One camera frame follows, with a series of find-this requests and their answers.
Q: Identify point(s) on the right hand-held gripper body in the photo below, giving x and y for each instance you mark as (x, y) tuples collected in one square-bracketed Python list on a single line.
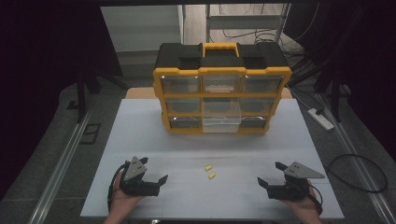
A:
[(289, 190)]

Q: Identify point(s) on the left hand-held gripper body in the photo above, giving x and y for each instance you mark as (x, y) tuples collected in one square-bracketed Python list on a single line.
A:
[(135, 170)]

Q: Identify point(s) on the small yellow plug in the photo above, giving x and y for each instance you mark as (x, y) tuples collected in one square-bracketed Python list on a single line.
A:
[(212, 175), (208, 168)]

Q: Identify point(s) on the clear plastic drawer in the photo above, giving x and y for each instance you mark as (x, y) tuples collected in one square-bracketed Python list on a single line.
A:
[(221, 123)]

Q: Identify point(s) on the person's right hand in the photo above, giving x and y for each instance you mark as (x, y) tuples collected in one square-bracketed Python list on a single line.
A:
[(306, 207)]

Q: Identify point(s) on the person's left hand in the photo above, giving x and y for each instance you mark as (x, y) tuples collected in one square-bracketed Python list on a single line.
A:
[(123, 202)]

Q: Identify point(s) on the white power strip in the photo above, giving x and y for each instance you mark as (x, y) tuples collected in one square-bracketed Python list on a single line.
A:
[(321, 119)]

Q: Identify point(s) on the black metal stand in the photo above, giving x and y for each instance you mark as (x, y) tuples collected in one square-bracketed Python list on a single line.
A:
[(81, 96), (335, 96)]

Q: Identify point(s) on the yellow black drawer organizer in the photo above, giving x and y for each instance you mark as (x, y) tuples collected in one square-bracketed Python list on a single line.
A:
[(218, 63)]

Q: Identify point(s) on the grey metal shelf rack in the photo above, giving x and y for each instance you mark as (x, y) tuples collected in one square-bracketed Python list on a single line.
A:
[(243, 22)]

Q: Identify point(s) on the black floor frame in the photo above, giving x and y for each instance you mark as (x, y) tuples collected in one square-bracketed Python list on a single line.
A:
[(90, 133)]

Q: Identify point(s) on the metal floor rail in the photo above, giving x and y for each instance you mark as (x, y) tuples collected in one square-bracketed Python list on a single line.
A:
[(358, 155), (59, 174)]

